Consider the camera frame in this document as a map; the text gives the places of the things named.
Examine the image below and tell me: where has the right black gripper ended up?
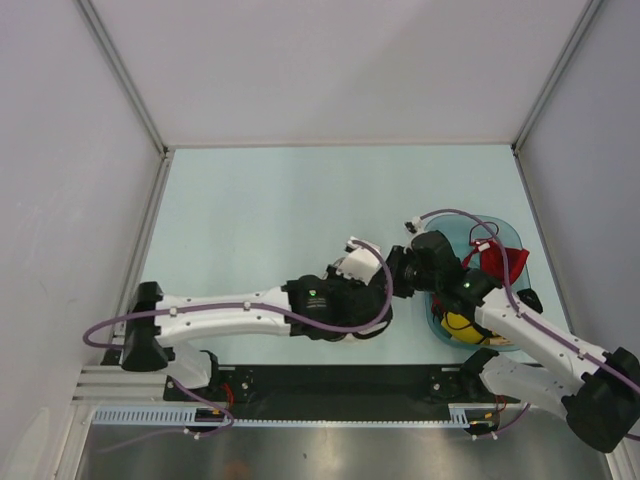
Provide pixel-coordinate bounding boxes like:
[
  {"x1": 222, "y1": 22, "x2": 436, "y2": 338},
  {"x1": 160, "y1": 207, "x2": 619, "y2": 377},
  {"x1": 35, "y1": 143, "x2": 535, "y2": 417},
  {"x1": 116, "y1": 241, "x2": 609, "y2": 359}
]
[{"x1": 368, "y1": 245, "x2": 441, "y2": 298}]

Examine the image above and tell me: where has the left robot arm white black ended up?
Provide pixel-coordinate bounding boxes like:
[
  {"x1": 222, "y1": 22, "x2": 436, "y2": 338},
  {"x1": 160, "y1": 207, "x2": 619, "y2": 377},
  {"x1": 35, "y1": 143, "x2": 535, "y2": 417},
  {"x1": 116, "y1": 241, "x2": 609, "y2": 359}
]
[{"x1": 121, "y1": 275, "x2": 393, "y2": 400}]

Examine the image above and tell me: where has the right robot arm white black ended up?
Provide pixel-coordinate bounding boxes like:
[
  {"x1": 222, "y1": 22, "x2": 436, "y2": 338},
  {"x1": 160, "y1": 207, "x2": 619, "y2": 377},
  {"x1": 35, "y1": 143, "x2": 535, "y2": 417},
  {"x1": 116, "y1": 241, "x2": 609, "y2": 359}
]
[{"x1": 387, "y1": 231, "x2": 639, "y2": 453}]

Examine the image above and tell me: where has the yellow black bra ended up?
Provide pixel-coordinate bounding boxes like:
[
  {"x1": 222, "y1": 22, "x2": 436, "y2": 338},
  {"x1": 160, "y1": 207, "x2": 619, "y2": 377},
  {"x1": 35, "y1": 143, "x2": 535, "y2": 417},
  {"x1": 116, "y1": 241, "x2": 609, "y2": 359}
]
[{"x1": 431, "y1": 298, "x2": 513, "y2": 347}]

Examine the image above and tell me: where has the red bra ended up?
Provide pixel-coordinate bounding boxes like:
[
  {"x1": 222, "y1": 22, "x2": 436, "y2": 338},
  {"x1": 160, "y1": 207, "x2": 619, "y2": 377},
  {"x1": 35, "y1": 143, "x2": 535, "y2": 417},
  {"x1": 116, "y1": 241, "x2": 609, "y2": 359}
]
[{"x1": 462, "y1": 224, "x2": 530, "y2": 284}]

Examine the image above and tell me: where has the teal transparent plastic basin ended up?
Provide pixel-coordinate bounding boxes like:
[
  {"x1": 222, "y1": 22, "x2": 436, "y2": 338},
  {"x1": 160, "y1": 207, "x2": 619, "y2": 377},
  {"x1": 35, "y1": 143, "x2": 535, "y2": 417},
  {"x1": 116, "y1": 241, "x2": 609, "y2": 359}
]
[{"x1": 424, "y1": 214, "x2": 535, "y2": 352}]

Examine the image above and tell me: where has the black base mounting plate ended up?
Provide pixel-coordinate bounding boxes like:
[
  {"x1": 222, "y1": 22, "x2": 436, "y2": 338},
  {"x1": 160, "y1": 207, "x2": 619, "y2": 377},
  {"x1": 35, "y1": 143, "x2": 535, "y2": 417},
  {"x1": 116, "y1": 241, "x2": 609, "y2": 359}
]
[{"x1": 196, "y1": 364, "x2": 505, "y2": 422}]

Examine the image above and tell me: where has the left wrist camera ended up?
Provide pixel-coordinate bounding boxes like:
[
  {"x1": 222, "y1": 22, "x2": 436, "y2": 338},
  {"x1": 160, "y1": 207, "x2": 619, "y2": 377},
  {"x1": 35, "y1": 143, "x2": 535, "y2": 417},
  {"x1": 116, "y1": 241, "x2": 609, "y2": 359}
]
[{"x1": 324, "y1": 236, "x2": 381, "y2": 285}]

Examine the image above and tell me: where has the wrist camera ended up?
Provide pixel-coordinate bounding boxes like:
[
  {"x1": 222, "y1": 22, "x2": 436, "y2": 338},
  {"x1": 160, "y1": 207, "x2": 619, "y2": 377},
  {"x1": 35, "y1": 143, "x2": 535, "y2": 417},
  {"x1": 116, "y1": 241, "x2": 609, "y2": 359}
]
[
  {"x1": 324, "y1": 236, "x2": 381, "y2": 285},
  {"x1": 403, "y1": 216, "x2": 424, "y2": 236}
]

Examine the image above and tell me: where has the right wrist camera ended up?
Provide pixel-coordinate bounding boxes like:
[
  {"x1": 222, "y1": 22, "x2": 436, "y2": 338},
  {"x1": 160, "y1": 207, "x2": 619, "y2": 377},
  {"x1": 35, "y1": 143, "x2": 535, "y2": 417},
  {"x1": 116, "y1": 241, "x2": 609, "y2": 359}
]
[{"x1": 403, "y1": 216, "x2": 424, "y2": 236}]

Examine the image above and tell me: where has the white slotted cable duct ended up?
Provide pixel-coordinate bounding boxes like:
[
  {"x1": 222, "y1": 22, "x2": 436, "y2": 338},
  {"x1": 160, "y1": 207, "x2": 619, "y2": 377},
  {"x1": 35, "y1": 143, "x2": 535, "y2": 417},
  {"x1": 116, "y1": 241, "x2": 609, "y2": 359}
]
[{"x1": 92, "y1": 406, "x2": 488, "y2": 429}]

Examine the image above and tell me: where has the aluminium frame rail front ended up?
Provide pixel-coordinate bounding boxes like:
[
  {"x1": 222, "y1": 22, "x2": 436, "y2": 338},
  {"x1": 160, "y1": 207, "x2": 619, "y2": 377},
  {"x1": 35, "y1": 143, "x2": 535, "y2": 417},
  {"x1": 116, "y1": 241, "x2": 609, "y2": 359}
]
[{"x1": 72, "y1": 364, "x2": 171, "y2": 407}]

